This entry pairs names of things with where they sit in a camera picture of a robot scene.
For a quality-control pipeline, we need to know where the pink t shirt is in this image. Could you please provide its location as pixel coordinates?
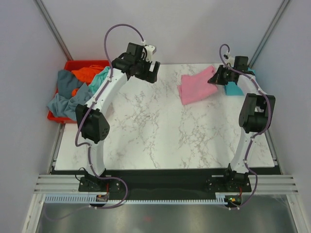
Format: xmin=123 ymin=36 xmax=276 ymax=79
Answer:
xmin=177 ymin=66 xmax=218 ymax=105

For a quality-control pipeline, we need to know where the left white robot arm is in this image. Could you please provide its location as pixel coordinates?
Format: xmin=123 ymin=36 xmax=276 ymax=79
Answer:
xmin=75 ymin=43 xmax=160 ymax=192

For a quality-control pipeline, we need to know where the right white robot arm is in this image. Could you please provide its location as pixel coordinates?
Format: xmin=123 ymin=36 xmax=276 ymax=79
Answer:
xmin=207 ymin=53 xmax=276 ymax=192

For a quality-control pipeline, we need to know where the folded teal t shirt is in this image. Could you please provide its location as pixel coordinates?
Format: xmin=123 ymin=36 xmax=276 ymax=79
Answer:
xmin=224 ymin=68 xmax=256 ymax=96

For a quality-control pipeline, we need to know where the mint green t shirt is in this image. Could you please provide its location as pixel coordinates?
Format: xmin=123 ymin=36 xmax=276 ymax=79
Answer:
xmin=88 ymin=67 xmax=110 ymax=94

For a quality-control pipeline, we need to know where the orange t shirt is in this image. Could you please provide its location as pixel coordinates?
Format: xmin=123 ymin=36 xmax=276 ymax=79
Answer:
xmin=72 ymin=65 xmax=104 ymax=86

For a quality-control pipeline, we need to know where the grey blue t shirt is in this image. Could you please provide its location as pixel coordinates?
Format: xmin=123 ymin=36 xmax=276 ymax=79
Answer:
xmin=47 ymin=69 xmax=93 ymax=121

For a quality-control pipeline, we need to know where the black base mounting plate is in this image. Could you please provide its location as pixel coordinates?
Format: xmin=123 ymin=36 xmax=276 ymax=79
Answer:
xmin=52 ymin=166 xmax=281 ymax=200

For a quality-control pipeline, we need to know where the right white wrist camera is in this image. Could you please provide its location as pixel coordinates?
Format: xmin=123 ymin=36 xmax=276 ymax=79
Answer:
xmin=223 ymin=53 xmax=235 ymax=67

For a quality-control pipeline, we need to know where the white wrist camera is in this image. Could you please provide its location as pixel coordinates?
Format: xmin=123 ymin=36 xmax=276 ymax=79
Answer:
xmin=142 ymin=41 xmax=156 ymax=62
xmin=223 ymin=53 xmax=235 ymax=67

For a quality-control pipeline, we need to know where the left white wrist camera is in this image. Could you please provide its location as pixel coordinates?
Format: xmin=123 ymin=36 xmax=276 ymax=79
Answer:
xmin=142 ymin=41 xmax=156 ymax=62

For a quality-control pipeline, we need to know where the right frame post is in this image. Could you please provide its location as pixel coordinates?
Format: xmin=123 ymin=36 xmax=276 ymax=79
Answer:
xmin=248 ymin=0 xmax=292 ymax=68

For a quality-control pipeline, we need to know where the frame post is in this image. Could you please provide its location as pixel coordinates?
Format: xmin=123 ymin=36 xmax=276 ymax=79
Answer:
xmin=34 ymin=0 xmax=73 ymax=61
xmin=248 ymin=0 xmax=292 ymax=68

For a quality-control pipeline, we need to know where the white slotted cable duct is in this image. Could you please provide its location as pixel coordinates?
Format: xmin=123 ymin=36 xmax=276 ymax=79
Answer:
xmin=44 ymin=194 xmax=242 ymax=205

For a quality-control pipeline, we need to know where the left frame post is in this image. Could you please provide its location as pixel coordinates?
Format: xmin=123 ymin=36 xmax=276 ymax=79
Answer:
xmin=34 ymin=0 xmax=73 ymax=61

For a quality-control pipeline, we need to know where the aluminium extrusion rail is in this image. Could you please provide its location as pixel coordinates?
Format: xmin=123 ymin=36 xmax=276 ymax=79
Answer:
xmin=35 ymin=175 xmax=298 ymax=195

